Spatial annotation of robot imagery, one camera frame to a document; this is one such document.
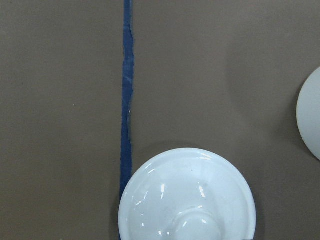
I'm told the white ceramic cup lid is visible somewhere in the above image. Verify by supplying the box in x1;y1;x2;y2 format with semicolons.
118;148;257;240

